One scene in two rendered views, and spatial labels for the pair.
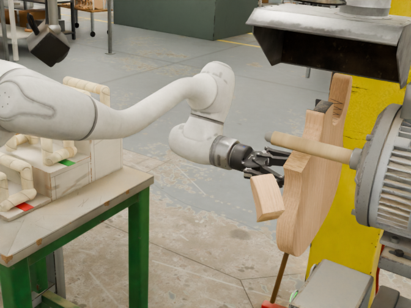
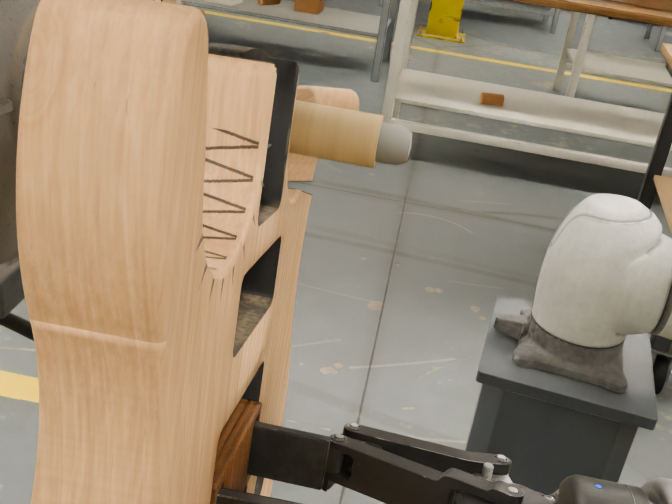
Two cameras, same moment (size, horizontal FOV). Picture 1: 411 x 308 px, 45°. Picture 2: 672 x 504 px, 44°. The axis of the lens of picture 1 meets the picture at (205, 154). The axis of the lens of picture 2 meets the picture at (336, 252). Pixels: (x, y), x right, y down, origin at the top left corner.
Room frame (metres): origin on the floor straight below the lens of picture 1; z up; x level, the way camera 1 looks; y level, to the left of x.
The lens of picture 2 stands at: (1.47, -0.37, 1.41)
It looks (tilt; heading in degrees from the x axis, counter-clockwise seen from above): 26 degrees down; 155
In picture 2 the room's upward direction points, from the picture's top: 9 degrees clockwise
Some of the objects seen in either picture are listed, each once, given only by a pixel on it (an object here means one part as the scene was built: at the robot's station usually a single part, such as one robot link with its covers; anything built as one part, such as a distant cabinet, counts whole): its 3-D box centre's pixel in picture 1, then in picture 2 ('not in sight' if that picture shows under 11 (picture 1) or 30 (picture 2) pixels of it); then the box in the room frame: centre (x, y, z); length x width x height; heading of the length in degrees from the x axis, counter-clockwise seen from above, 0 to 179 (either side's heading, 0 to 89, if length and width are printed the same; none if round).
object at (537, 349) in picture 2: not in sight; (561, 333); (0.55, 0.50, 0.73); 0.22 x 0.18 x 0.06; 52
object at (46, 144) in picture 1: (47, 149); not in sight; (1.31, 0.46, 1.07); 0.03 x 0.03 x 0.09
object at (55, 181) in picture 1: (41, 166); not in sight; (1.39, 0.51, 0.98); 0.27 x 0.16 x 0.09; 59
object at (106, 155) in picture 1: (77, 140); not in sight; (1.52, 0.43, 1.02); 0.27 x 0.15 x 0.17; 59
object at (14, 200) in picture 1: (18, 198); not in sight; (1.21, 0.51, 0.96); 0.11 x 0.03 x 0.03; 149
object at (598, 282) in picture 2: not in sight; (603, 264); (0.57, 0.52, 0.87); 0.18 x 0.16 x 0.22; 55
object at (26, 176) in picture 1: (27, 183); not in sight; (1.25, 0.50, 0.99); 0.03 x 0.03 x 0.09
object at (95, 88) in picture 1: (85, 85); not in sight; (1.56, 0.41, 1.20); 0.20 x 0.03 x 0.03; 58
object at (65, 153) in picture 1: (61, 154); not in sight; (1.34, 0.43, 1.04); 0.11 x 0.03 x 0.03; 149
